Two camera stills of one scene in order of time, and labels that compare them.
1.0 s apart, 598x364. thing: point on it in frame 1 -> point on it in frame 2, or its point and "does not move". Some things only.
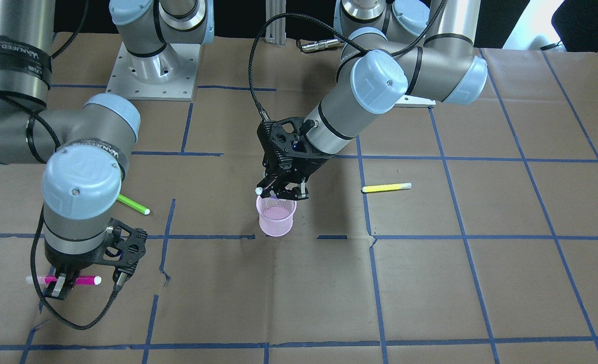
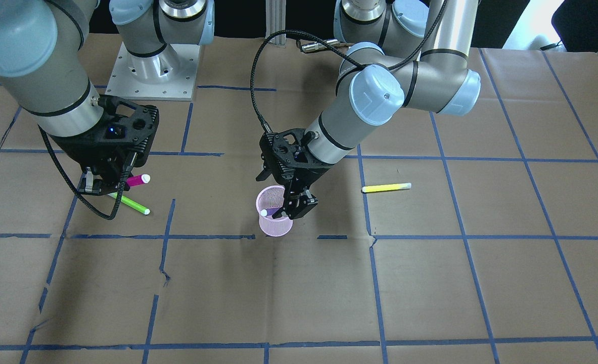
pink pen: (86, 280) -> (138, 179)
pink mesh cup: (275, 216) does not move
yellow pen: (387, 187) does not move
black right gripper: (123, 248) -> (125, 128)
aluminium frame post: (275, 31) does not move
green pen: (124, 199) does not move
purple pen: (272, 196) -> (268, 212)
